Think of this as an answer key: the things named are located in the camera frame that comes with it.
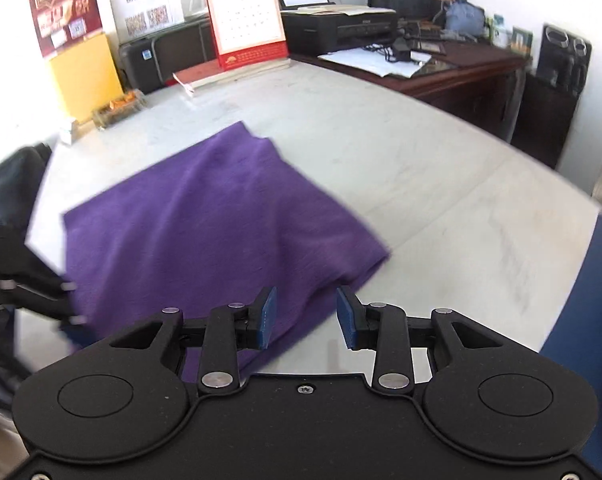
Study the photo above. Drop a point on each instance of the white paper sheets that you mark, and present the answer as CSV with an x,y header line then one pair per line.
x,y
371,62

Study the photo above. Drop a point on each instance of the orange peels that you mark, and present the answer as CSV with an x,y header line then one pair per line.
x,y
123,102

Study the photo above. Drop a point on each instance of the red wall poster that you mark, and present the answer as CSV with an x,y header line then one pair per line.
x,y
66,10

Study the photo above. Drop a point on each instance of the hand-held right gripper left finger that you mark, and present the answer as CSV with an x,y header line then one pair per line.
x,y
266,317

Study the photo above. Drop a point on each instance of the blue bag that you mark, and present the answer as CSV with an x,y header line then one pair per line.
x,y
465,19

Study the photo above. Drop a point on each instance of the black leather chair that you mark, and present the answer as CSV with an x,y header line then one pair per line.
x,y
11,185

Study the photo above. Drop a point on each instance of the pink textbook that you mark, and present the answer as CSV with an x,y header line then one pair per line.
x,y
206,72

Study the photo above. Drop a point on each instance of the small white box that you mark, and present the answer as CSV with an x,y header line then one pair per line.
x,y
67,132

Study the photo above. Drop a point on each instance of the blue table mat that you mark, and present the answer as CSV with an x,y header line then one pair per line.
x,y
586,335

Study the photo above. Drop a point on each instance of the black inkjet printer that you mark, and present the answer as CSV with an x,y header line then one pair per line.
x,y
331,27

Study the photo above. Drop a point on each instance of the glass ashtray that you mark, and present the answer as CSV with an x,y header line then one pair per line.
x,y
118,115

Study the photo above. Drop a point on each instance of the purple towel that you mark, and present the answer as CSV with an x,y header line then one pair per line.
x,y
206,220

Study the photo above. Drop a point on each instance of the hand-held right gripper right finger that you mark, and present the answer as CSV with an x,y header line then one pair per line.
x,y
348,317

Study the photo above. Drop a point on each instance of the black printer blue sticker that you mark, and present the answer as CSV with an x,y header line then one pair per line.
x,y
176,55

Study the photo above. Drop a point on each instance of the black water dispenser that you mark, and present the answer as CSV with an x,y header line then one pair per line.
x,y
546,120

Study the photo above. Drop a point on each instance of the small photo frame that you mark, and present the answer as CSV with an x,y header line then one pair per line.
x,y
522,40

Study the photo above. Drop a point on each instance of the dark wooden desk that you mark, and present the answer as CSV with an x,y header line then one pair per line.
x,y
461,85

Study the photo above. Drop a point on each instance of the black power adapter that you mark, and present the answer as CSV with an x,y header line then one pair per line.
x,y
402,50

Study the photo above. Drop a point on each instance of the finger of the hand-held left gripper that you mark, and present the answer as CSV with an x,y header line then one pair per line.
x,y
41,290

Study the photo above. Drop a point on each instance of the red desk calendar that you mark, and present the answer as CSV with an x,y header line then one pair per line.
x,y
243,15

